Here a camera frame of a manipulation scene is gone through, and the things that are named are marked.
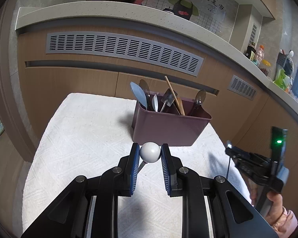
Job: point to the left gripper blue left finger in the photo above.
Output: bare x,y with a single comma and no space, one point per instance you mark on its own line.
133,166

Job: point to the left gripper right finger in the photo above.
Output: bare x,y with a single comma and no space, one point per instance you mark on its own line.
168,169

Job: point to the white ceramic spoon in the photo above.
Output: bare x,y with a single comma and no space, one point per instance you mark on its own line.
149,153

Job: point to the long wooden chopstick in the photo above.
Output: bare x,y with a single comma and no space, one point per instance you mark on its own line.
172,91

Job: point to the dark translucent plastic spoon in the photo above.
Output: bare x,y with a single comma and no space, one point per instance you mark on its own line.
199,99

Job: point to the brown wooden spoon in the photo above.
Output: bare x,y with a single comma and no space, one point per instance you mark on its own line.
180,105

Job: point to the black shovel shaped spoon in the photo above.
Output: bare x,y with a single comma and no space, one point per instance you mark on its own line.
167,100

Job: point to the light blue plastic spoon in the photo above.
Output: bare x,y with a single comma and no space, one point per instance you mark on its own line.
139,94

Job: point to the person right hand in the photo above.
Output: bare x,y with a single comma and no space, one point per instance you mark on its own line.
276,209

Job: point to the maroon plastic utensil holder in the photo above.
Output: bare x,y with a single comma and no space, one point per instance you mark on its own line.
169,127

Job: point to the small grey vent grille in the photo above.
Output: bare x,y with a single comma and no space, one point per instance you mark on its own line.
242,88

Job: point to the green items on counter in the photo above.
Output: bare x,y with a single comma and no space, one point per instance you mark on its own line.
282,80

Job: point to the yellow lid chili jar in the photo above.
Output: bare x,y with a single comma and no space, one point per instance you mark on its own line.
265,67

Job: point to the long grey vent grille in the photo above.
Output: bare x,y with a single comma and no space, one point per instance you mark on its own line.
124,47

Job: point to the dark basket on counter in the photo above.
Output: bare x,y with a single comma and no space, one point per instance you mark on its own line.
285,61

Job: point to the orange cap clear bottle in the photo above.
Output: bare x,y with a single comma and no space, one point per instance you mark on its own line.
259,56

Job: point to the dark soy sauce bottle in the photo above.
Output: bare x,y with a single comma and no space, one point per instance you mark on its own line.
251,51

